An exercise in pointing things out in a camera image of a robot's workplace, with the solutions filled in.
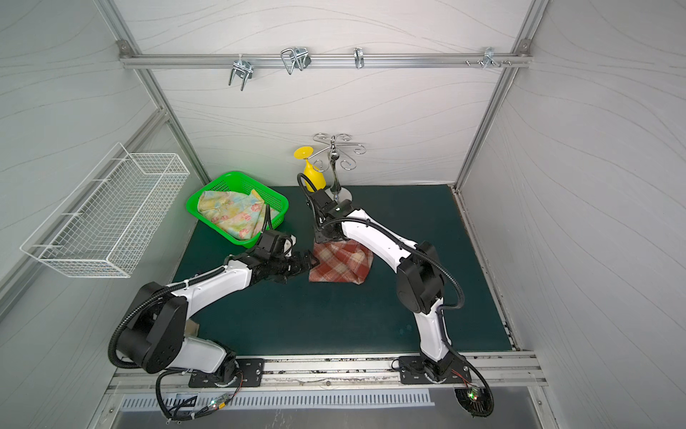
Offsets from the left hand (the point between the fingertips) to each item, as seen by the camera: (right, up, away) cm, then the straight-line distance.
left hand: (307, 267), depth 87 cm
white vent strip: (-19, -31, -18) cm, 41 cm away
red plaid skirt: (+11, +1, +6) cm, 13 cm away
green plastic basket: (-35, +31, +27) cm, 54 cm away
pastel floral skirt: (-31, +17, +21) cm, 41 cm away
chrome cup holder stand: (+9, +42, +6) cm, 43 cm away
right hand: (+5, +11, +1) cm, 13 cm away
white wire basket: (-50, +16, -18) cm, 55 cm away
